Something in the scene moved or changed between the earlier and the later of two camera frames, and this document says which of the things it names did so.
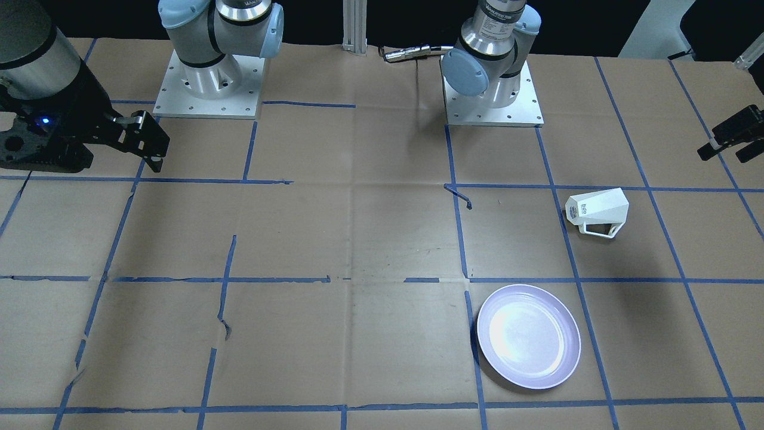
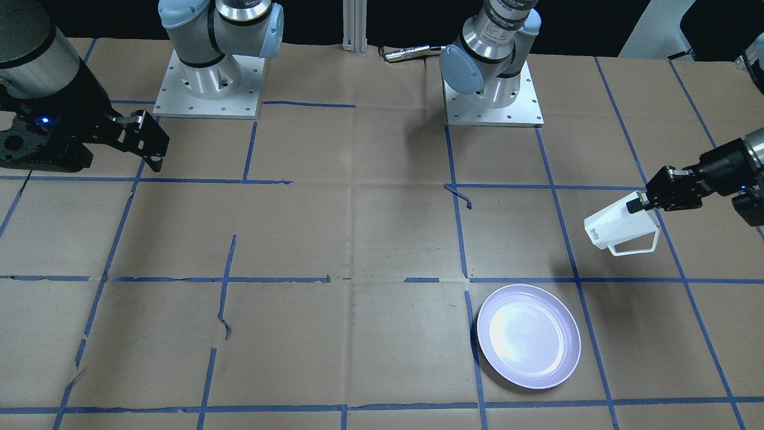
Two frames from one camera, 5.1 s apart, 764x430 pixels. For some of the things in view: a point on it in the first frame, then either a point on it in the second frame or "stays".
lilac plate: (529, 335) stays
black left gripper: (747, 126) -> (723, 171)
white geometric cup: (601, 213) -> (615, 224)
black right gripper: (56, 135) stays
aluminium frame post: (355, 26) stays
